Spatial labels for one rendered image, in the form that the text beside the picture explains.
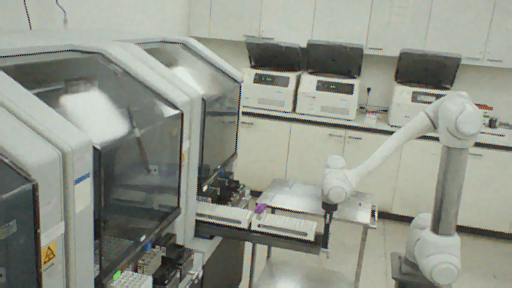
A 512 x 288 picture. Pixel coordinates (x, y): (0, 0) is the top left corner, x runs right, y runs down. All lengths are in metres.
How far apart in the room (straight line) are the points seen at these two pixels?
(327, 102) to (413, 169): 0.99
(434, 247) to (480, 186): 2.61
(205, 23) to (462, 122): 3.43
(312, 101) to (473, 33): 1.52
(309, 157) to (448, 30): 1.68
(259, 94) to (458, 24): 1.87
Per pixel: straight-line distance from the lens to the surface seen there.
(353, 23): 4.63
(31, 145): 1.22
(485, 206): 4.74
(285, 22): 4.70
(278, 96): 4.47
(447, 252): 2.10
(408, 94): 4.45
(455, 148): 1.99
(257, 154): 4.63
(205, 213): 2.31
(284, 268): 3.06
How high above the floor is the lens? 1.80
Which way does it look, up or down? 16 degrees down
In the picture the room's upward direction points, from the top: 5 degrees clockwise
